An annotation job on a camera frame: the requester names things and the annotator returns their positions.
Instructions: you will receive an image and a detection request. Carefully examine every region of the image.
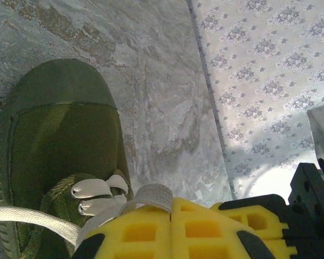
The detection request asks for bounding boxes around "white shoelace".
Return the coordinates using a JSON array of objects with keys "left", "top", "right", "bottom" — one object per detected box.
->
[{"left": 0, "top": 172, "right": 174, "bottom": 249}]

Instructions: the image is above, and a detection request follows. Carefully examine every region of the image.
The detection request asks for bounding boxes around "olive green canvas shoe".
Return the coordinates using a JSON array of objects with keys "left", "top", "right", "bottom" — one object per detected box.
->
[{"left": 0, "top": 58, "right": 133, "bottom": 259}]

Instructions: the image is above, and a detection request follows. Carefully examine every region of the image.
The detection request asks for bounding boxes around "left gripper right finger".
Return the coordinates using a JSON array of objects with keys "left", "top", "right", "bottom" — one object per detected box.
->
[{"left": 170, "top": 196, "right": 278, "bottom": 259}]

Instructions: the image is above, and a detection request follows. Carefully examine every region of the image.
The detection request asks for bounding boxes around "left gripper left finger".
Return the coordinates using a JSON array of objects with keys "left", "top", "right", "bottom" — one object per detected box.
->
[{"left": 75, "top": 203, "right": 173, "bottom": 259}]

